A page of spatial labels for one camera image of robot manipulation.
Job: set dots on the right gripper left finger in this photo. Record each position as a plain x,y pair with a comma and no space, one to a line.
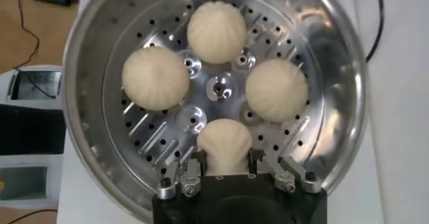
189,181

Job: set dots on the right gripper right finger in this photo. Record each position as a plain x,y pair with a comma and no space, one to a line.
288,178

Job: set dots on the white steamed baozi bun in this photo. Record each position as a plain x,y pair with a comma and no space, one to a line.
224,145
276,89
216,32
155,77

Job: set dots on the perforated stainless steel steamer basket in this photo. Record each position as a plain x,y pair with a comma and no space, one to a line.
301,20

